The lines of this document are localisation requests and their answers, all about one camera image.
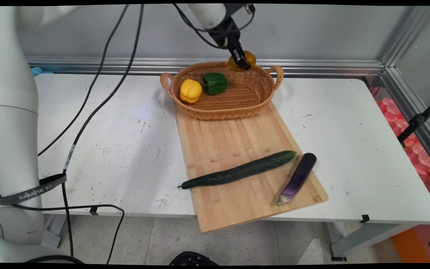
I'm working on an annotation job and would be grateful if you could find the bamboo cutting board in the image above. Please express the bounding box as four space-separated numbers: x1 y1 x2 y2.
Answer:
174 100 329 234

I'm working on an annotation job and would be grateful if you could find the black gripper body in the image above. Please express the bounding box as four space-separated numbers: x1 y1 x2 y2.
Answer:
208 17 243 53

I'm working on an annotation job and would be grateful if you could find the brown potato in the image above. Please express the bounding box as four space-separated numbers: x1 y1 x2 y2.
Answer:
227 50 257 72

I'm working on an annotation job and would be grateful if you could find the pink bubble mat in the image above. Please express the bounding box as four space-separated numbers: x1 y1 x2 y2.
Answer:
375 87 430 221

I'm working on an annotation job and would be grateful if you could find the orange floor panel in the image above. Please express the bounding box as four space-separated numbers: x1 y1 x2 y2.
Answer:
390 226 430 264

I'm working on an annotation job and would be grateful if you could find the grey table leg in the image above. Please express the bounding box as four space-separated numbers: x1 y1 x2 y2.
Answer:
326 222 421 262

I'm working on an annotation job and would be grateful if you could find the yellow bell pepper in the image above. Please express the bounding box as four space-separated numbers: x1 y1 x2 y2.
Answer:
180 79 203 104

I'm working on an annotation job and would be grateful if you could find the black looped floor cable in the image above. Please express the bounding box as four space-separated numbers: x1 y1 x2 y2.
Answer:
12 203 125 264

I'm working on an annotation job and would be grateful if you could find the long green cucumber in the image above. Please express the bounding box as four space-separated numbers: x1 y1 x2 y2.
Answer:
178 150 297 190

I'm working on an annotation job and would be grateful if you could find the horizontal aluminium frame rail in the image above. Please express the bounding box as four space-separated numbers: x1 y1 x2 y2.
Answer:
25 56 385 78

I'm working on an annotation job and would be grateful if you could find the black tripod stand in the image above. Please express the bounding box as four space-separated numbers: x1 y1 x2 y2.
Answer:
397 93 430 148

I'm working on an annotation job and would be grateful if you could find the slanted aluminium frame rail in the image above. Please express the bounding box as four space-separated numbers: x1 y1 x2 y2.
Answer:
380 6 430 176

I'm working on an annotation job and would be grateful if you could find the green bell pepper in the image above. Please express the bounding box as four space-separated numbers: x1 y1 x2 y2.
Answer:
203 72 228 96

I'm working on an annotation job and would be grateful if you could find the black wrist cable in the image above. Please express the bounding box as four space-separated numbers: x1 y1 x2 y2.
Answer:
172 4 256 50

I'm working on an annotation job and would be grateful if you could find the grey printed cable strap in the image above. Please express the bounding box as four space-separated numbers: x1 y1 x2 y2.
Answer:
0 173 68 206

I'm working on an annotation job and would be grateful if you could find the woven wicker basket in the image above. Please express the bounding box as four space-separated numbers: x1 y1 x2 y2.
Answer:
160 61 284 121

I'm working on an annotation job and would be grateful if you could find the purple eggplant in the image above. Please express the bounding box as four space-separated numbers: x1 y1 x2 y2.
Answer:
277 152 317 206

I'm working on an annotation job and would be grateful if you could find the black cable with white label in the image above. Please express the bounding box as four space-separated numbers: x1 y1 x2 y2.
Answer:
61 4 145 259

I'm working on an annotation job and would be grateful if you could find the round black floor object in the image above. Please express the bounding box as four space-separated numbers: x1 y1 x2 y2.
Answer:
169 251 219 266

